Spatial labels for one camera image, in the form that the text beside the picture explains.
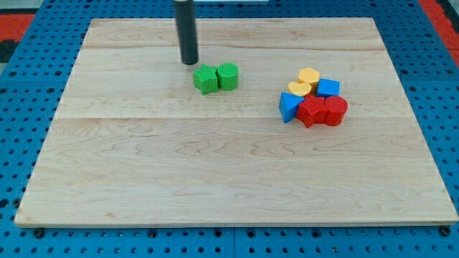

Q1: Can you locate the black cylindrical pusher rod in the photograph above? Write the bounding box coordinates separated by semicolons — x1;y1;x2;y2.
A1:
173;0;199;65

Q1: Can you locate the green star block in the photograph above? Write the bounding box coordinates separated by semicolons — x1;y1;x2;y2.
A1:
193;64;218;95

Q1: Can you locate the green cylinder block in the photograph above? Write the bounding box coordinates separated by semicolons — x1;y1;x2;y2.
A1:
217;62;239;91

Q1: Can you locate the yellow hexagon block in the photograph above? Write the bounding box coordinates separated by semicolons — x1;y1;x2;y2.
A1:
298;67;321;95

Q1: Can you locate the blue triangle block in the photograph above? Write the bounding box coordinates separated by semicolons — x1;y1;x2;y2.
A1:
278;92;305;123

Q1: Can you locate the yellow heart block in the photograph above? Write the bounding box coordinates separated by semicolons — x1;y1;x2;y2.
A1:
288;82;312;97

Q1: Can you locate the light wooden board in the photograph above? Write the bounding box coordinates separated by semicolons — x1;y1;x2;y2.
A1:
15;18;458;228

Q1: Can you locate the blue cube block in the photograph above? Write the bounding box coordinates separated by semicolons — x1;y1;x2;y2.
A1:
316;79;341;97

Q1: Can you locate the red star block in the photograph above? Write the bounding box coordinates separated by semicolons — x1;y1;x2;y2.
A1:
296;97;328;128

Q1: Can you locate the red cylinder block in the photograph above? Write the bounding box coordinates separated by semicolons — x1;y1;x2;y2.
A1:
323;96;349;126

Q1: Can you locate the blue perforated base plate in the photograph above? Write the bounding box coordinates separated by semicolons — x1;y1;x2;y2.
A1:
1;1;458;257

